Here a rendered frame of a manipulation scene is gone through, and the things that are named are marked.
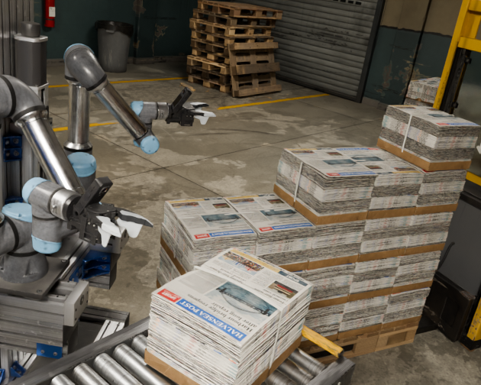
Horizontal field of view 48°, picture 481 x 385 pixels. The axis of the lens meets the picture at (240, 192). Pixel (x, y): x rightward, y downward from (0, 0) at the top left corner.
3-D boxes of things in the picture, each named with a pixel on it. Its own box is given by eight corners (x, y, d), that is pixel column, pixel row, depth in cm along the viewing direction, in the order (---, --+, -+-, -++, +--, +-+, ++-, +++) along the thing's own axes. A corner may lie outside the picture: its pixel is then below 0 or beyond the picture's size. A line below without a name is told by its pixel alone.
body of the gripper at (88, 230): (117, 240, 133) (82, 224, 138) (122, 208, 130) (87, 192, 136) (95, 247, 126) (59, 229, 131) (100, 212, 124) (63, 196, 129)
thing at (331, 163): (282, 150, 255) (282, 147, 255) (330, 148, 269) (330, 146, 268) (327, 179, 226) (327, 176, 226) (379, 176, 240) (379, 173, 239)
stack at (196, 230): (149, 347, 271) (162, 198, 239) (334, 311, 324) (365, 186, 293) (175, 402, 240) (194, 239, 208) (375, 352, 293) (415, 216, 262)
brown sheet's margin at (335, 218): (272, 191, 265) (273, 182, 263) (319, 187, 278) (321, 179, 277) (315, 225, 235) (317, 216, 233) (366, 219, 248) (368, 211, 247)
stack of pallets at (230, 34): (230, 76, 988) (240, 1, 939) (272, 88, 940) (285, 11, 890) (181, 81, 886) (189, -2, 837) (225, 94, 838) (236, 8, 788)
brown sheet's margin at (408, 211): (322, 187, 279) (324, 179, 277) (366, 185, 292) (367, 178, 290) (366, 219, 248) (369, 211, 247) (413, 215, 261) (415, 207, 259)
